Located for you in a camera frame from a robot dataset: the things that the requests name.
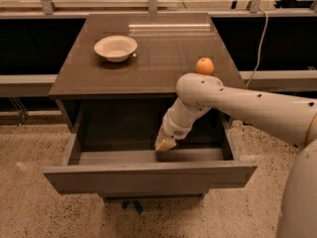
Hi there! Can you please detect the orange fruit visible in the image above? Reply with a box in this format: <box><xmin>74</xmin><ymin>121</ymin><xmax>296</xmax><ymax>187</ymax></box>
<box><xmin>195</xmin><ymin>58</ymin><xmax>214</xmax><ymax>75</ymax></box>

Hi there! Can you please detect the metal railing frame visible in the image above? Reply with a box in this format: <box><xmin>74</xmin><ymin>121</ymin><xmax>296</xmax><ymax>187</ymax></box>
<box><xmin>0</xmin><ymin>0</ymin><xmax>317</xmax><ymax>18</ymax></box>

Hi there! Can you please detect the white cable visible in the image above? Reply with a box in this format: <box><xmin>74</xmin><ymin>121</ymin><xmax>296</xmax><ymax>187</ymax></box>
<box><xmin>245</xmin><ymin>7</ymin><xmax>269</xmax><ymax>88</ymax></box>

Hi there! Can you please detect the grey top drawer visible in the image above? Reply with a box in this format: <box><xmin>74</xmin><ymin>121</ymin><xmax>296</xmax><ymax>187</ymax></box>
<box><xmin>43</xmin><ymin>99</ymin><xmax>259</xmax><ymax>196</ymax></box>

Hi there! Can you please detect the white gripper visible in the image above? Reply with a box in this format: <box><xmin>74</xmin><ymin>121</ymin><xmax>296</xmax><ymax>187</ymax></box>
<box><xmin>155</xmin><ymin>112</ymin><xmax>192</xmax><ymax>152</ymax></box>

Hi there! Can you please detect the white bowl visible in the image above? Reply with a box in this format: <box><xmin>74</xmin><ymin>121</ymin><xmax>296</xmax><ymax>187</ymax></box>
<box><xmin>94</xmin><ymin>36</ymin><xmax>138</xmax><ymax>62</ymax></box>

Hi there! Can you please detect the grey drawer cabinet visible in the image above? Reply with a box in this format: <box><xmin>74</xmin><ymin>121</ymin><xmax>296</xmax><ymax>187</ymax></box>
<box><xmin>48</xmin><ymin>13</ymin><xmax>249</xmax><ymax>203</ymax></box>

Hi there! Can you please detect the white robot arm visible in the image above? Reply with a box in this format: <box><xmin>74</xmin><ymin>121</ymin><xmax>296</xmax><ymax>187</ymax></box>
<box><xmin>156</xmin><ymin>73</ymin><xmax>317</xmax><ymax>238</ymax></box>

